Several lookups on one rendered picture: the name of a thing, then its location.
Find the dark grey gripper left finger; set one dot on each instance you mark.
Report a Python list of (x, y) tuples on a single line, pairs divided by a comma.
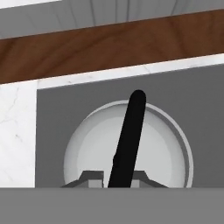
[(93, 176)]

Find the brown wooden cabinet front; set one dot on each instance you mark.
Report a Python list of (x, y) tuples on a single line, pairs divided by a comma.
[(116, 49)]

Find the grey hob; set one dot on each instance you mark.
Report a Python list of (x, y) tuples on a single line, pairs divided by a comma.
[(201, 116)]

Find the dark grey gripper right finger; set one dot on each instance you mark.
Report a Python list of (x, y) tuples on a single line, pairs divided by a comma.
[(141, 176)]

